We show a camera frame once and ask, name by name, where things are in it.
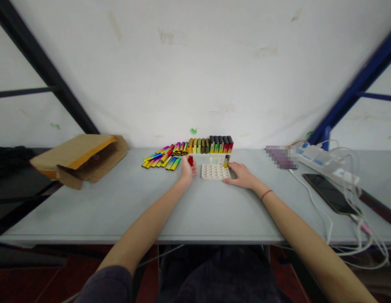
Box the person's right hand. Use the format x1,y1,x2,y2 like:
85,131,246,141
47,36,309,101
221,161,261,191

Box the person's left hand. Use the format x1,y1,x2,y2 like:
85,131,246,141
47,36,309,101
180,157,198,186

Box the white tray with round holes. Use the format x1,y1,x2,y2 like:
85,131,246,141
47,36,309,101
200,163,231,181

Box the row of standing gold lighters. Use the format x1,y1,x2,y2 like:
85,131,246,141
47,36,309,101
187,137,211,155

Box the pile of rainbow lighters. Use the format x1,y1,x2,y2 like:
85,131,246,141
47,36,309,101
142,142,189,171

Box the block of black-capped standing lighters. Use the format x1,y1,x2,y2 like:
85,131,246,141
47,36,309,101
209,135,234,154

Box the open brown cardboard box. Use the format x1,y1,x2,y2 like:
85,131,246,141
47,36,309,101
29,134,130,191

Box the person's legs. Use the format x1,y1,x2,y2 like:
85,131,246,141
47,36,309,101
157,245,295,303

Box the white power strip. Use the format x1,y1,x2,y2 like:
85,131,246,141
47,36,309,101
295,141,361,187

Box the black smartphone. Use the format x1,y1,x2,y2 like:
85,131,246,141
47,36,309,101
302,173,360,216

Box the white charger plug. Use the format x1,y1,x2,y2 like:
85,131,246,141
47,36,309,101
335,168,361,187

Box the bundle of white cables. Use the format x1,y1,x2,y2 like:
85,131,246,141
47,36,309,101
288,138,391,271

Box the black metal frame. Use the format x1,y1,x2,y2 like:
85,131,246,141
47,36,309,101
0,0,101,136

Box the blue metal frame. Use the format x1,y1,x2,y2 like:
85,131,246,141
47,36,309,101
307,27,391,146

